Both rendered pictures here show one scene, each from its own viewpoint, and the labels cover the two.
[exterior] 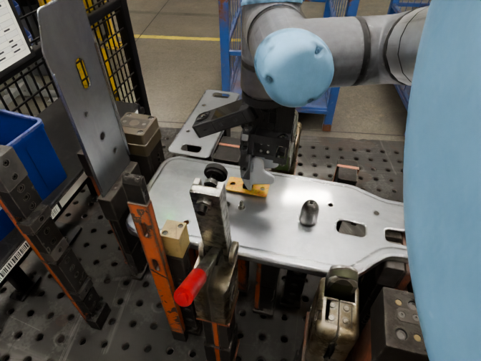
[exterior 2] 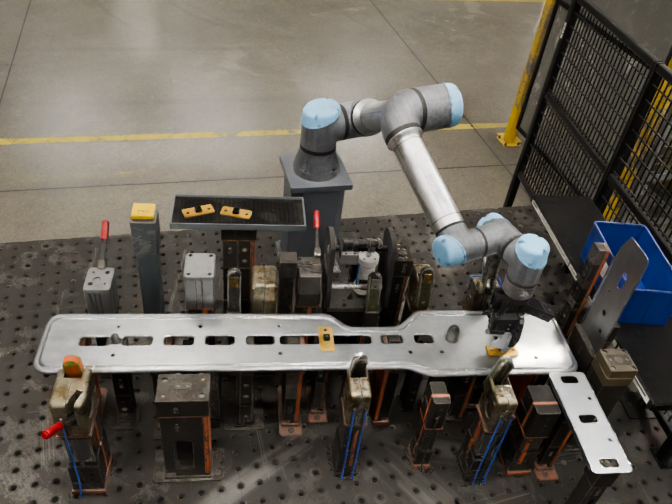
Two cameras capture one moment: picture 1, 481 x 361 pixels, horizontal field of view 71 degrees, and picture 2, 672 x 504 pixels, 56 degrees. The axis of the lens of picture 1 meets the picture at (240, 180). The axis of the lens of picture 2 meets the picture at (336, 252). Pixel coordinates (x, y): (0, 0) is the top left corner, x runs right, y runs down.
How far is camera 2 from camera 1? 1.80 m
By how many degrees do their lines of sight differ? 93
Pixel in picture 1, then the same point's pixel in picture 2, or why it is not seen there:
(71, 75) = (619, 270)
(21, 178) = (591, 260)
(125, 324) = not seen: hidden behind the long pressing
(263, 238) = (470, 321)
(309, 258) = (440, 316)
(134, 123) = (617, 359)
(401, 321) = (405, 251)
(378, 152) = not seen: outside the picture
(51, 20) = (632, 247)
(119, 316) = not seen: hidden behind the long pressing
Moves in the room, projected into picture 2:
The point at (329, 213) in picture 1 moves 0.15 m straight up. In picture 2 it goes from (440, 345) to (452, 304)
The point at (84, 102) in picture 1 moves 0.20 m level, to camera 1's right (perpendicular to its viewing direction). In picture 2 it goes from (612, 286) to (549, 299)
